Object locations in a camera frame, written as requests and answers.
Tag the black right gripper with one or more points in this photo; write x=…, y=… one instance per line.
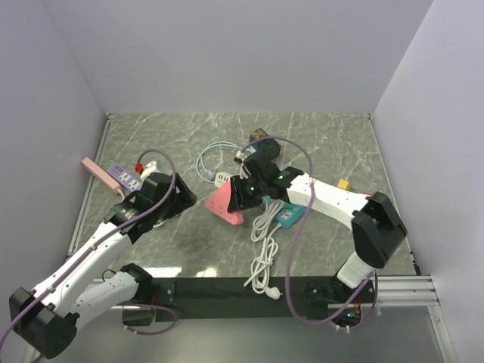
x=239, y=200

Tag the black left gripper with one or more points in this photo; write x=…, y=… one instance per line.
x=183, y=199

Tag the pink triangular socket adapter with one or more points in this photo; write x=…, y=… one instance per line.
x=218, y=202

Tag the purple USB power strip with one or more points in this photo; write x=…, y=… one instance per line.
x=124, y=177

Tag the pink long power strip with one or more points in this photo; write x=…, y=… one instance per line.
x=102, y=176

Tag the yellow USB charger plug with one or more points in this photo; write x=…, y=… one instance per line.
x=344, y=185

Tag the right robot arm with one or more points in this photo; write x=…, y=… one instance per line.
x=376, y=226

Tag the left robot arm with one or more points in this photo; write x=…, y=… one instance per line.
x=49, y=315

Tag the black cube socket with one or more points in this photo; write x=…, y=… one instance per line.
x=270, y=147

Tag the dark green cube socket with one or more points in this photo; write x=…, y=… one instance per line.
x=257, y=134

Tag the white USB power strip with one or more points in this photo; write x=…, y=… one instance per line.
x=221, y=178

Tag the teal USB power strip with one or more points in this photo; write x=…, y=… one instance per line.
x=289, y=215

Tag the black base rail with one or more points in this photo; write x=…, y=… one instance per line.
x=313, y=298

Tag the aluminium frame rail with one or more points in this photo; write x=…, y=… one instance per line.
x=388, y=291

